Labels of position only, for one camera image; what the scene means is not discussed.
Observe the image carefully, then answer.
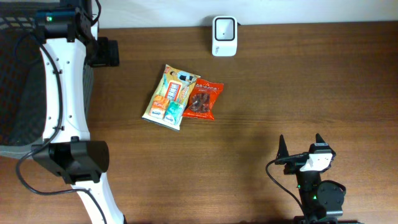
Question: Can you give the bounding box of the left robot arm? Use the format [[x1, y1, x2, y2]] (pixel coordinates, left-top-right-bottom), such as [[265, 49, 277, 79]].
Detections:
[[30, 1, 126, 223]]

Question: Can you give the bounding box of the white barcode scanner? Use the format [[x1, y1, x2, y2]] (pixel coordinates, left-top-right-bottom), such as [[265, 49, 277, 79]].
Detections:
[[211, 16, 238, 57]]

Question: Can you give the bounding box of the orange tissue pack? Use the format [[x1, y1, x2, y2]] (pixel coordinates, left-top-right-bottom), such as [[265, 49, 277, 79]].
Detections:
[[149, 95, 170, 119]]

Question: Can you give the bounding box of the dark grey plastic basket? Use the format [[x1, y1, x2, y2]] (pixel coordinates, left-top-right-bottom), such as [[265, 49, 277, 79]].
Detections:
[[1, 1, 93, 159]]

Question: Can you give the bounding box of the yellow snack bag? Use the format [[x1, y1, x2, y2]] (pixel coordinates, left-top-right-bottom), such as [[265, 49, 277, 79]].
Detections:
[[142, 64, 200, 131]]

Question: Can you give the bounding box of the right black cable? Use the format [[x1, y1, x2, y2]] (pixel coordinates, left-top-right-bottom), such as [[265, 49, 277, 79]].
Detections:
[[265, 151, 309, 218]]

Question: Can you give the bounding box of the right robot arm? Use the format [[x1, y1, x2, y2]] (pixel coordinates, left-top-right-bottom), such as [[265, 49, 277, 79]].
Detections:
[[275, 134, 346, 223]]

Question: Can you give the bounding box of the red snack bag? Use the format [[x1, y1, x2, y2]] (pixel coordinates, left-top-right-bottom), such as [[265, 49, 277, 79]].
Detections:
[[183, 78, 224, 120]]

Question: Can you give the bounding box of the green tissue pack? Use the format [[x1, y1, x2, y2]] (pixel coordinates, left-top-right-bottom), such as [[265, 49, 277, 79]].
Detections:
[[163, 101, 184, 125]]

